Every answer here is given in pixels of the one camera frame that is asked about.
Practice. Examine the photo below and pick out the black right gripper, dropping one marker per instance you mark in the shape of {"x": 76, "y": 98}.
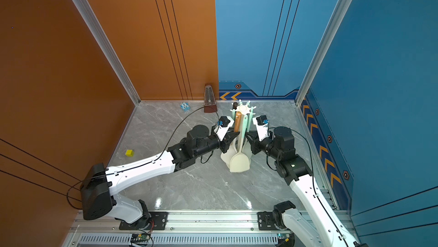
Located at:
{"x": 254, "y": 144}

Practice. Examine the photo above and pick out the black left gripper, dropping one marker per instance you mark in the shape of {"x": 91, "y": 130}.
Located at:
{"x": 226, "y": 141}

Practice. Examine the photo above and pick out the cream spatula mint handle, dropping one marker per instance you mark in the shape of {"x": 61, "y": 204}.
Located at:
{"x": 232, "y": 149}

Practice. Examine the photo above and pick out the cream spatula wooden handle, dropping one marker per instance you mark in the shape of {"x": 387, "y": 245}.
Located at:
{"x": 240, "y": 162}

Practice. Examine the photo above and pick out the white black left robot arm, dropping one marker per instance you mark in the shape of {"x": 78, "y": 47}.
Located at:
{"x": 101, "y": 189}

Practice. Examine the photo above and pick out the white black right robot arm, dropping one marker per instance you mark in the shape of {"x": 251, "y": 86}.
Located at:
{"x": 324, "y": 229}

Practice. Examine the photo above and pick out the cream utensil rack stand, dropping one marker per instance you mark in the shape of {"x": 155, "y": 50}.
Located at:
{"x": 242, "y": 109}

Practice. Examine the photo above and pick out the dark red metronome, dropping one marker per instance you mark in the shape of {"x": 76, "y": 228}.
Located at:
{"x": 210, "y": 105}

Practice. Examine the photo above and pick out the small blue toy cube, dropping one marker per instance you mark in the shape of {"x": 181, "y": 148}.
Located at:
{"x": 185, "y": 107}

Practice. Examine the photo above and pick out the small yellow cube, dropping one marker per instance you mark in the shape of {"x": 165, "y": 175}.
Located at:
{"x": 129, "y": 153}

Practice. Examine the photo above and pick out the right green circuit board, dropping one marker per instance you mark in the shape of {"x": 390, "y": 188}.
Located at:
{"x": 284, "y": 239}

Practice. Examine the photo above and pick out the green circuit board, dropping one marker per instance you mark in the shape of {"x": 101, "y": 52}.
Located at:
{"x": 284, "y": 239}
{"x": 141, "y": 240}

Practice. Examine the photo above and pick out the left green circuit board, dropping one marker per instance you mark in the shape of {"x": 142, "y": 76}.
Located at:
{"x": 141, "y": 240}

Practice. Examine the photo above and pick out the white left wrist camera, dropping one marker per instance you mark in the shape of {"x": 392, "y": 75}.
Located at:
{"x": 223, "y": 126}

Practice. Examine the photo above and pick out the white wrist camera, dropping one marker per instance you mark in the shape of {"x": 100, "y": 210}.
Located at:
{"x": 262, "y": 126}
{"x": 223, "y": 126}

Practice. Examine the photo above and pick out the cream turner mint handle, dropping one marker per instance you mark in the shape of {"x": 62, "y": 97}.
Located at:
{"x": 247, "y": 147}

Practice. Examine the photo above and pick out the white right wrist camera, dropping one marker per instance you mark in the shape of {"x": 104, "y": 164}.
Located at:
{"x": 262, "y": 126}

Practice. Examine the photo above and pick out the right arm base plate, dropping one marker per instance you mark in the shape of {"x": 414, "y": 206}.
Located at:
{"x": 269, "y": 221}

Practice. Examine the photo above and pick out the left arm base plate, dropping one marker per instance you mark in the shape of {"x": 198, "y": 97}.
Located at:
{"x": 156, "y": 222}

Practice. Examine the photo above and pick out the aluminium rail frame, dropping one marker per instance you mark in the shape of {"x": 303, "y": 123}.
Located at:
{"x": 188, "y": 228}

